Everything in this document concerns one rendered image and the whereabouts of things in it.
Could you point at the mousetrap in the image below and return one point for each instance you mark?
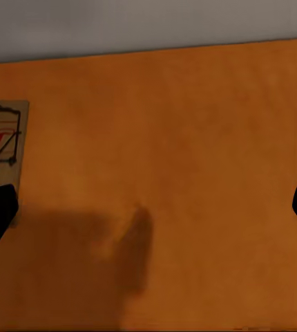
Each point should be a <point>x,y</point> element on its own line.
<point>13,128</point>

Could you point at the cabinet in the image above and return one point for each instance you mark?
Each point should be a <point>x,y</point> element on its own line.
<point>156,192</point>

